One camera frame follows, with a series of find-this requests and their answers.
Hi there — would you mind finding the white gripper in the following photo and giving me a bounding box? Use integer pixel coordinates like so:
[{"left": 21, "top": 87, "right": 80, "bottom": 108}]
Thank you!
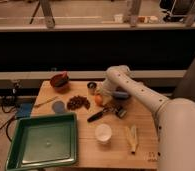
[{"left": 98, "top": 79, "right": 116, "bottom": 104}]

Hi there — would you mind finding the orange apple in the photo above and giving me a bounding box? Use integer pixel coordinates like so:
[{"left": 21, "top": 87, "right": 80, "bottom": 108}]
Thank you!
[{"left": 94, "top": 95, "right": 103, "bottom": 106}]

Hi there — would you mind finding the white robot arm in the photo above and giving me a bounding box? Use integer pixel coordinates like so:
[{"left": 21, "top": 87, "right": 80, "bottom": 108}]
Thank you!
[{"left": 100, "top": 65, "right": 195, "bottom": 171}]

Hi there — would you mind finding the blue cylindrical object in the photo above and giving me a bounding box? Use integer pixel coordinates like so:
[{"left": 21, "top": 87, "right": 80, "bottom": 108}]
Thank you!
[{"left": 112, "top": 91, "right": 130, "bottom": 100}]

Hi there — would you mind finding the small metal cup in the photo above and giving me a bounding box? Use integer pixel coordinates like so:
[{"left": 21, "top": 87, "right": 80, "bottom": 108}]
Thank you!
[{"left": 87, "top": 82, "right": 97, "bottom": 95}]

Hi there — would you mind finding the brown grape bunch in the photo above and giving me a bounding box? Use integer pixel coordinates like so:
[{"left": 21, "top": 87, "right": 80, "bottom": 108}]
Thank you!
[{"left": 67, "top": 96, "right": 90, "bottom": 110}]

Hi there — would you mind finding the white round cup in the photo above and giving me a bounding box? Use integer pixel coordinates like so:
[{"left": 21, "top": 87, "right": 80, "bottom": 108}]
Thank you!
[{"left": 95, "top": 124, "right": 112, "bottom": 144}]

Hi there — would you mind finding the red bowl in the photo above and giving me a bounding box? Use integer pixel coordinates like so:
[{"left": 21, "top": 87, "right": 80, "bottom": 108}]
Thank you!
[{"left": 50, "top": 72, "right": 69, "bottom": 88}]

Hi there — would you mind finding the wooden spoon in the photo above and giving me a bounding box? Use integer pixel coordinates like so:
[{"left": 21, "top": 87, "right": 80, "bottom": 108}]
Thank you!
[{"left": 34, "top": 96, "right": 58, "bottom": 108}]

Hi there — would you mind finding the grey round lid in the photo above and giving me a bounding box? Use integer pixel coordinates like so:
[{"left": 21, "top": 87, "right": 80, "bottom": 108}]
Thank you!
[{"left": 52, "top": 101, "right": 66, "bottom": 114}]

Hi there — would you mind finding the green plastic tray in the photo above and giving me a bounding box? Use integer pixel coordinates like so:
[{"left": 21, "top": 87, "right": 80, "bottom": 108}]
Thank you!
[{"left": 5, "top": 113, "right": 78, "bottom": 171}]

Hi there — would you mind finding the blue cloth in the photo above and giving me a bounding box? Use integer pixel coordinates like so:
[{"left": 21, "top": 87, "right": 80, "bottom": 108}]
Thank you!
[{"left": 15, "top": 103, "right": 33, "bottom": 119}]

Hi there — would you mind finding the black handled peeler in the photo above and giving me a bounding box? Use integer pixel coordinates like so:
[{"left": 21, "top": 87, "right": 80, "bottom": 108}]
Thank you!
[{"left": 87, "top": 106, "right": 127, "bottom": 122}]

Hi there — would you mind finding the black cable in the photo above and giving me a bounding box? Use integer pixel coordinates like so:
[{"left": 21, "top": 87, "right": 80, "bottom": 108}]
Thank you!
[{"left": 0, "top": 83, "right": 22, "bottom": 144}]

